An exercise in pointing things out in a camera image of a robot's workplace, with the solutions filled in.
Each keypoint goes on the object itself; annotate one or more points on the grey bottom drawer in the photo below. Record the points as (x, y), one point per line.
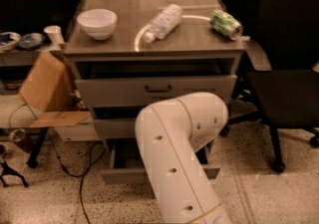
(125, 163)

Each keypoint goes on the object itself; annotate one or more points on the grey drawer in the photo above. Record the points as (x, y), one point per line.
(125, 92)
(125, 163)
(115, 128)

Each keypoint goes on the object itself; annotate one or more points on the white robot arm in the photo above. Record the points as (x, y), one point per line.
(168, 135)

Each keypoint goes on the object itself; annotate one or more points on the grey top drawer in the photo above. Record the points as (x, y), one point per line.
(125, 92)

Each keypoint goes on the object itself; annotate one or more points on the grey drawer cabinet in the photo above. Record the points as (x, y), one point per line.
(191, 49)

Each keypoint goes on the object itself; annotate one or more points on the grey middle drawer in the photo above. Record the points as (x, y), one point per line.
(115, 128)

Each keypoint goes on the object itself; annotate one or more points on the clear plastic water bottle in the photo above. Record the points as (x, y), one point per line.
(163, 23)

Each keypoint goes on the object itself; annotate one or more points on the green soda can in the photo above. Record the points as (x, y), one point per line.
(226, 25)

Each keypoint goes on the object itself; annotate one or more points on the brown cardboard box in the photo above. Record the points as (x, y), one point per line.
(47, 92)

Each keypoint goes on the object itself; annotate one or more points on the white paper cup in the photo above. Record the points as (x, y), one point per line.
(54, 33)

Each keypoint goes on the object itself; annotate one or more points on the black office chair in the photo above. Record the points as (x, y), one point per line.
(284, 80)

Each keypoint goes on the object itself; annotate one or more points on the black stand leg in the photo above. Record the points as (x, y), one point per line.
(32, 161)

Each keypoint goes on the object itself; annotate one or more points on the brown cup on floor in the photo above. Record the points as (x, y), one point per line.
(20, 137)

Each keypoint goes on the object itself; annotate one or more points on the blue white bowl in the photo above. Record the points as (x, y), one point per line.
(9, 41)

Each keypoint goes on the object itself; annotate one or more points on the black tripod foot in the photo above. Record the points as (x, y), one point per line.
(7, 170)

